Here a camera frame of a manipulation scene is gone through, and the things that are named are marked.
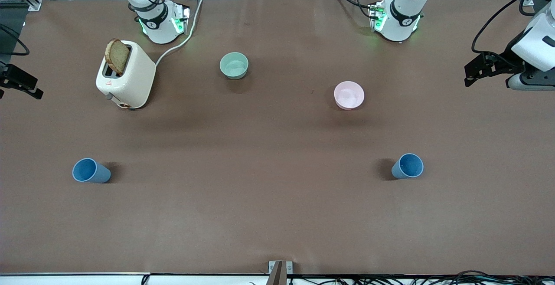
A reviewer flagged base connector box green light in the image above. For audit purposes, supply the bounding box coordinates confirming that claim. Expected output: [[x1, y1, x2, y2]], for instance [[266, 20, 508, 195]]
[[173, 5, 191, 35], [369, 1, 387, 32]]

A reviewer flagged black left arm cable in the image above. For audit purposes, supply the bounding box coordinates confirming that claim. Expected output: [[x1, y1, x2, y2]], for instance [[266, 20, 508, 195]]
[[472, 0, 551, 56]]

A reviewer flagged brown table cover sheet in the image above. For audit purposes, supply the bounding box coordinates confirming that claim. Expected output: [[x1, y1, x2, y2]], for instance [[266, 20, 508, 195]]
[[0, 0, 555, 275]]

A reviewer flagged black cable tangle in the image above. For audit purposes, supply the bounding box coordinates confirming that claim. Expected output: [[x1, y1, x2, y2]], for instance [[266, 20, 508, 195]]
[[286, 270, 555, 285]]

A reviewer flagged mint green bowl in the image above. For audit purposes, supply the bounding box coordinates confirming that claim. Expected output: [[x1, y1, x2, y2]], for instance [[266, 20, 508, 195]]
[[219, 52, 249, 80]]

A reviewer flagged cream white toaster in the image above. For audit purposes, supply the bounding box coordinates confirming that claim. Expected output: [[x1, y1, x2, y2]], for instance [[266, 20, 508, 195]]
[[96, 40, 157, 110]]

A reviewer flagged pink bowl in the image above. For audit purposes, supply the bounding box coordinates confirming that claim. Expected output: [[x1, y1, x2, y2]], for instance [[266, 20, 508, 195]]
[[334, 81, 365, 110]]

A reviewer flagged blue plastic cup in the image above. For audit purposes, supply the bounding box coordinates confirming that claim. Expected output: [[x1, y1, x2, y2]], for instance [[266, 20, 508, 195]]
[[391, 153, 424, 180], [72, 158, 111, 184]]

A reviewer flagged white table edge strip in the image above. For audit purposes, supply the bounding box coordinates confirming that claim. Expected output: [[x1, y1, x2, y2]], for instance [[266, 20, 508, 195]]
[[0, 273, 269, 285]]

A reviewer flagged grey metal bracket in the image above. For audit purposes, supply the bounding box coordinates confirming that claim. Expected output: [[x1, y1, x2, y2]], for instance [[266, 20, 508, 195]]
[[268, 261, 293, 285]]

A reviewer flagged brown bread slice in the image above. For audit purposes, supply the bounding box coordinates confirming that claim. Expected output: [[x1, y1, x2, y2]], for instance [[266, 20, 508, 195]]
[[105, 39, 131, 76]]

